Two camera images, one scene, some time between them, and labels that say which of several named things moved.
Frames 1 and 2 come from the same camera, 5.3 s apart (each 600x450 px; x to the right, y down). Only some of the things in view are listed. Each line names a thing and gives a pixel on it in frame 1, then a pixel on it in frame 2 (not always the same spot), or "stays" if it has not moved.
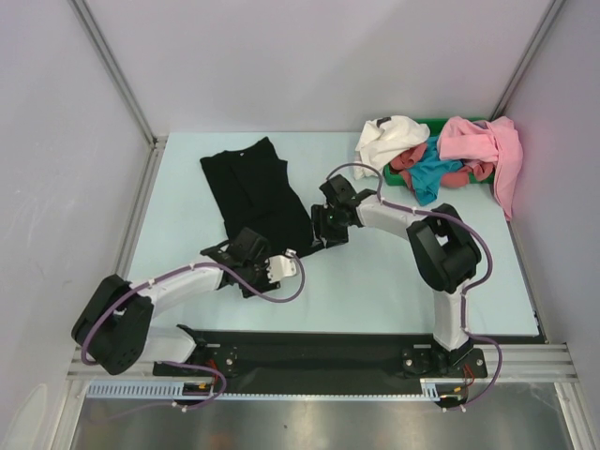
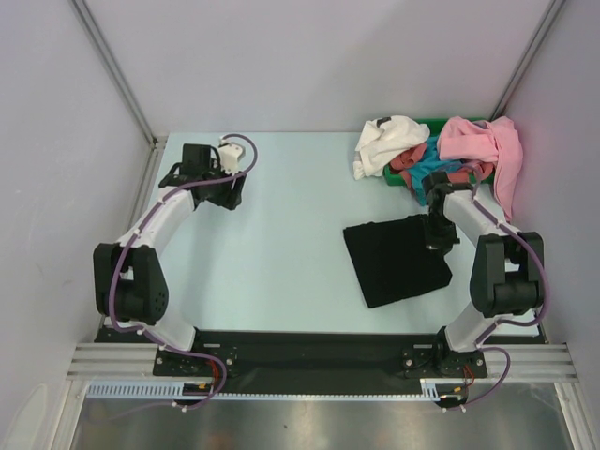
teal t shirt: [427, 173] stays
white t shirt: [382, 139] stays
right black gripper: [322, 231] → [440, 246]
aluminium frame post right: [532, 52] stays
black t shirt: [253, 190] → [391, 260]
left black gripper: [263, 285] → [230, 199]
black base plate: [245, 362] stays
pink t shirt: [496, 140] stays
